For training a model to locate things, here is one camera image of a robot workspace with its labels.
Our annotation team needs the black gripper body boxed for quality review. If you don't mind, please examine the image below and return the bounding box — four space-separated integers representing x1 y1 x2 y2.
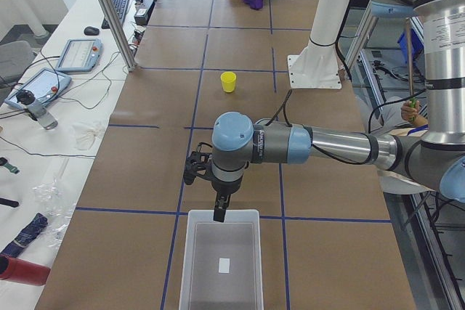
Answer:
212 179 240 201

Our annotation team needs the yellow plastic cup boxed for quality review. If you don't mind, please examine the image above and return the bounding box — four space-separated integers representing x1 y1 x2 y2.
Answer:
220 71 237 93

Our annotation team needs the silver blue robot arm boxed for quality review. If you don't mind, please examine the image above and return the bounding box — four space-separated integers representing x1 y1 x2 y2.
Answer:
210 0 464 222

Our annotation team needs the white label in box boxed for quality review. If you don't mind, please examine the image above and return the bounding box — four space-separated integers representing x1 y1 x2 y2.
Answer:
218 258 230 274

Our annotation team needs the clear plastic storage box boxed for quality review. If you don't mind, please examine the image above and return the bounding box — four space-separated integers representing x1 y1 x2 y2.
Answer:
179 209 264 309

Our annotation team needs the black power adapter box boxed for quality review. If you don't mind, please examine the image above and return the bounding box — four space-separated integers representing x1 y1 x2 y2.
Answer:
134 0 155 26

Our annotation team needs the white crumpled tissue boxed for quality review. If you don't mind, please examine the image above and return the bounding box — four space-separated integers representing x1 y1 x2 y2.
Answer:
72 121 105 150

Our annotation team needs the crumpled clear plastic wrap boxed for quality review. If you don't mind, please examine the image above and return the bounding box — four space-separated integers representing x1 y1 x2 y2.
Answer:
33 180 76 250

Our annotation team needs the person in beige shirt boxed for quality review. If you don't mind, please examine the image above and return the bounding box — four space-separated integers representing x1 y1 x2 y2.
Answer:
356 96 429 195

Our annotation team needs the folded blue umbrella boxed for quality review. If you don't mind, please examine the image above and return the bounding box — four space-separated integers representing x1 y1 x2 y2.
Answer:
1 213 48 258

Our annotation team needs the blue teach pendant far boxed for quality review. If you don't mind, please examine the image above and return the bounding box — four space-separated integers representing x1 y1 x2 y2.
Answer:
55 38 102 73

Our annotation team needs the blue teach pendant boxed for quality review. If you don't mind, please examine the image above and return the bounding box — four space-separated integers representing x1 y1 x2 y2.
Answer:
4 68 71 110
55 38 102 73

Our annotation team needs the clear water bottle black cap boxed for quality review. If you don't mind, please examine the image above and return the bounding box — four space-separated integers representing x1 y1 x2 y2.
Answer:
16 89 58 130

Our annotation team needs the blue teach pendant near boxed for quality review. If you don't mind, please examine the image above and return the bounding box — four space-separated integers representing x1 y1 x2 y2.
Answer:
4 68 71 110

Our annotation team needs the black computer mouse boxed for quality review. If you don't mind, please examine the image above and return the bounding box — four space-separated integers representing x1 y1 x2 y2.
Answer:
84 26 100 36

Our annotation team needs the black keyboard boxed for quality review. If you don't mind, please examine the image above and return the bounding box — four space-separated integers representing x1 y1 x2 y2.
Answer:
111 0 131 24

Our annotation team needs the black marker pen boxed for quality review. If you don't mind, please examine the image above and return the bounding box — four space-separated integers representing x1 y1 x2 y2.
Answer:
0 197 20 208

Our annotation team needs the green wrist watch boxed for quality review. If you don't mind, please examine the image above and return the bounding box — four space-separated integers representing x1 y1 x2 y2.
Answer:
0 157 20 174

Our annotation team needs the dark red bottle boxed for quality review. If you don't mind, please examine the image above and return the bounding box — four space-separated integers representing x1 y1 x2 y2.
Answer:
1 255 50 286

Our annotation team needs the grey office chair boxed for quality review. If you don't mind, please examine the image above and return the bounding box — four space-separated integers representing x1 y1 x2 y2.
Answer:
1 41 35 86

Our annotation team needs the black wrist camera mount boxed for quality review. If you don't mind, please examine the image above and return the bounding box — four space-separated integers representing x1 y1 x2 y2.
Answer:
183 142 214 185

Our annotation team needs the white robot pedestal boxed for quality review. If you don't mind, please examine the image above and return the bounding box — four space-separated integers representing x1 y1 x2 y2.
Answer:
288 0 349 89

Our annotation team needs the aluminium frame post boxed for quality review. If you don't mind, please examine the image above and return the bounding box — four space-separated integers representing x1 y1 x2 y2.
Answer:
98 0 136 72

